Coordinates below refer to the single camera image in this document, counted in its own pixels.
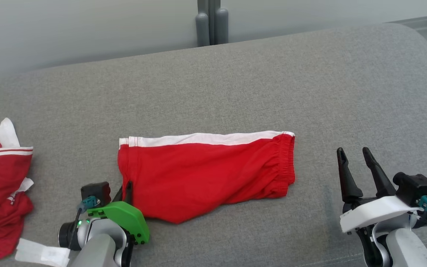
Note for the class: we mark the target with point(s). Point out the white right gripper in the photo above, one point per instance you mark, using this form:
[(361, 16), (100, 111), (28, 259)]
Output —
[(376, 213)]

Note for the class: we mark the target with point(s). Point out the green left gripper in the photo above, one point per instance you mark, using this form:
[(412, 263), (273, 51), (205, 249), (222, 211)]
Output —
[(124, 218)]

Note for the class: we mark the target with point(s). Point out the red shorts white stripe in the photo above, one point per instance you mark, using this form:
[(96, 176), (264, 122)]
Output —
[(206, 174)]

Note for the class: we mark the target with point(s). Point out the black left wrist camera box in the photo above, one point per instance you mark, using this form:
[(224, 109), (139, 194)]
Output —
[(95, 193)]

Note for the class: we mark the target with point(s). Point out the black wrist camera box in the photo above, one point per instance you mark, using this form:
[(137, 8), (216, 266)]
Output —
[(417, 187), (95, 193)]

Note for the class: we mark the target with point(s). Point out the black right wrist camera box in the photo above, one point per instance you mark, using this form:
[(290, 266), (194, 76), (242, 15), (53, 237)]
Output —
[(417, 187)]

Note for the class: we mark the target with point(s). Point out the grey metal wall rail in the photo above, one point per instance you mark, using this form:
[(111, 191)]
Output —
[(424, 20)]

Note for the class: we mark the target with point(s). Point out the grey double partition post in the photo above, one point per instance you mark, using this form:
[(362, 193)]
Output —
[(212, 22)]

